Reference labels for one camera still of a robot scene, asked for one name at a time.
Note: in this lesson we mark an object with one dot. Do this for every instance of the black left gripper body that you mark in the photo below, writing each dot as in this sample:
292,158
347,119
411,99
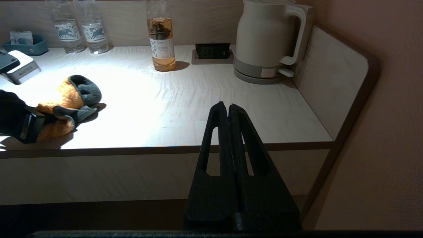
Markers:
16,119

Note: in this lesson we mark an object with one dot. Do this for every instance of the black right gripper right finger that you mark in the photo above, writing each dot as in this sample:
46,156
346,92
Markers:
264,198

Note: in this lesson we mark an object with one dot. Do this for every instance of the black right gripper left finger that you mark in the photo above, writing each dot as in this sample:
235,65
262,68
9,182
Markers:
211,198

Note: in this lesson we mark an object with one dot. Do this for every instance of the orange and grey cleaning cloth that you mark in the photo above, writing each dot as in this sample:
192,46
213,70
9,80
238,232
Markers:
66,96

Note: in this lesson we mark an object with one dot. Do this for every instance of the small blue-grey tray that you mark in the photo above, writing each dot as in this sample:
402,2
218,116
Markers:
36,48

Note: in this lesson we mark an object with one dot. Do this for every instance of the pale sachet packet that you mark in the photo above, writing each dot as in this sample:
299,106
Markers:
20,37

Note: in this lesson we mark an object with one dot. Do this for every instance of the clear water bottle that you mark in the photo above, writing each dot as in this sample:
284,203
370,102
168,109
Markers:
94,31
67,31

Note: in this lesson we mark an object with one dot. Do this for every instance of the grey kettle base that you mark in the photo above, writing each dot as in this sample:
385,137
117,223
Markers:
254,72

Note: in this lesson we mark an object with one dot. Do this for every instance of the black recessed power socket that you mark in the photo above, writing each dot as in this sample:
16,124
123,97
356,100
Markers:
211,51

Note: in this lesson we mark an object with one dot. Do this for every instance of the amber tea plastic bottle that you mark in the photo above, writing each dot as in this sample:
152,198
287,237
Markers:
162,43

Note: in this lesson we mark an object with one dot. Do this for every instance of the cream electric kettle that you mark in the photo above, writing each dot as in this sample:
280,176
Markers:
264,33

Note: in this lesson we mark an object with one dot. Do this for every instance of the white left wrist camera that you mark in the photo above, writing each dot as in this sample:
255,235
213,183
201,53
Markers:
23,66

